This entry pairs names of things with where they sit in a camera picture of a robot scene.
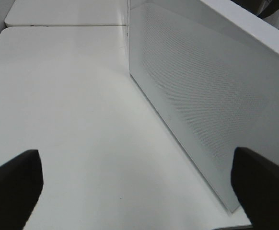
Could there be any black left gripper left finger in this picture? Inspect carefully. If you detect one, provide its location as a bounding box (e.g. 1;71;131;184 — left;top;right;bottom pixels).
0;149;44;230

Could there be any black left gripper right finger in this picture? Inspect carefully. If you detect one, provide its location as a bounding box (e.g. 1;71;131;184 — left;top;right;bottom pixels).
231;147;279;230

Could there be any white microwave oven body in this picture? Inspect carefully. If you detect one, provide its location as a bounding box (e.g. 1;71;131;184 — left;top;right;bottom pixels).
257;0;279;29

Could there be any white microwave door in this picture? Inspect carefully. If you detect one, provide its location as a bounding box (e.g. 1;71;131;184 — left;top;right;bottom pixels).
129;0;279;212

